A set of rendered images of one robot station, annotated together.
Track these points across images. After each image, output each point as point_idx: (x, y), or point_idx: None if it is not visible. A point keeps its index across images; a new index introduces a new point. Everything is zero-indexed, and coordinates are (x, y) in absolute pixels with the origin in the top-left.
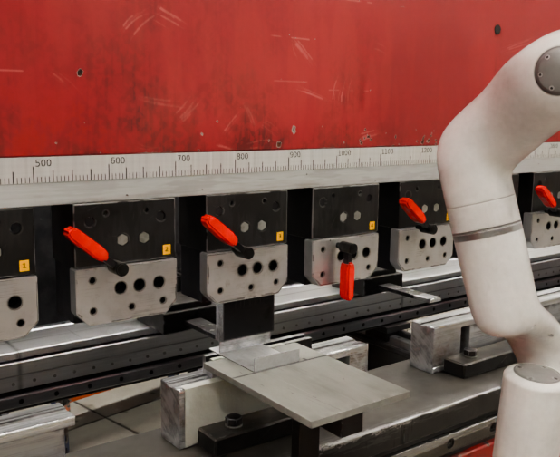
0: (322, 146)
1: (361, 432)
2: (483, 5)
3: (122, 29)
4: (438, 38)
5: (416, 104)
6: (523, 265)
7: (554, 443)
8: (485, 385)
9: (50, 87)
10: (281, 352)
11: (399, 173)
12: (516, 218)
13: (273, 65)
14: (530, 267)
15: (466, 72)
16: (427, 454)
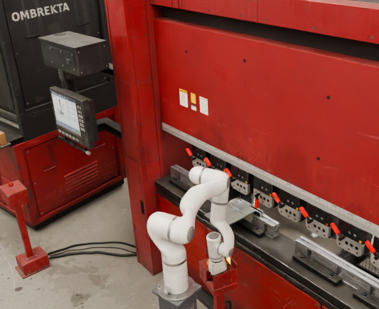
0: (256, 167)
1: (245, 238)
2: (311, 148)
3: (217, 125)
4: (292, 152)
5: (284, 169)
6: (212, 211)
7: (208, 249)
8: (287, 263)
9: (207, 132)
10: (235, 206)
11: (279, 186)
12: (214, 201)
13: (244, 142)
14: (214, 213)
15: (304, 167)
16: (262, 261)
